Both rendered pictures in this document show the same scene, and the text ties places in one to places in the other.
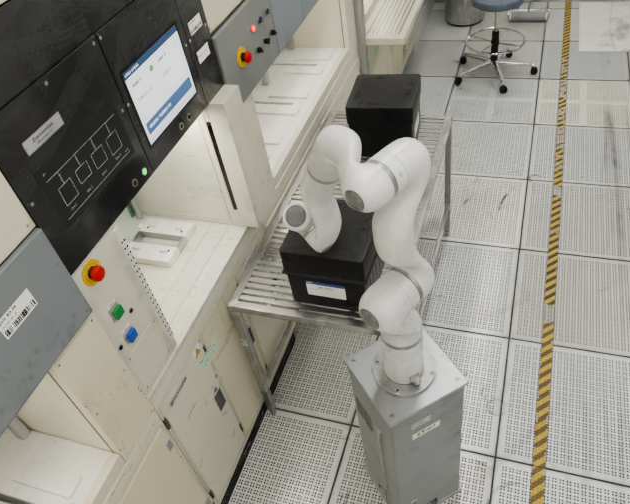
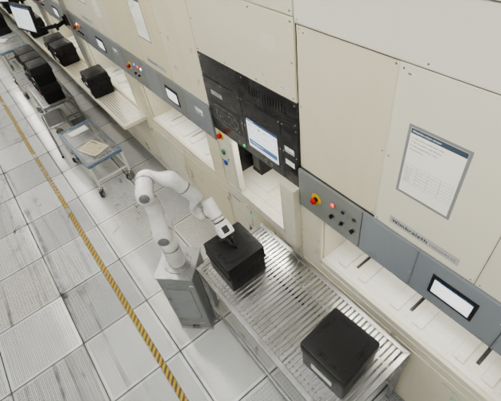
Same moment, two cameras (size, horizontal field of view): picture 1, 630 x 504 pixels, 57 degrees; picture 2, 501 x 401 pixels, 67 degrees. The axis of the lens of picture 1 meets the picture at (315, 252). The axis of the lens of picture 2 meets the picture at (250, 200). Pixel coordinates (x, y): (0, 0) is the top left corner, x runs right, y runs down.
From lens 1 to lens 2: 2.78 m
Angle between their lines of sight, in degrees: 77
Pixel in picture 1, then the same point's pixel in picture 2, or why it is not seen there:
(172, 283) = (276, 199)
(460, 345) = (238, 384)
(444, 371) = (164, 274)
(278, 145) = (356, 277)
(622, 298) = not seen: outside the picture
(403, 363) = not seen: hidden behind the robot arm
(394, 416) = not seen: hidden behind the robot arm
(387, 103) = (319, 333)
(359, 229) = (221, 253)
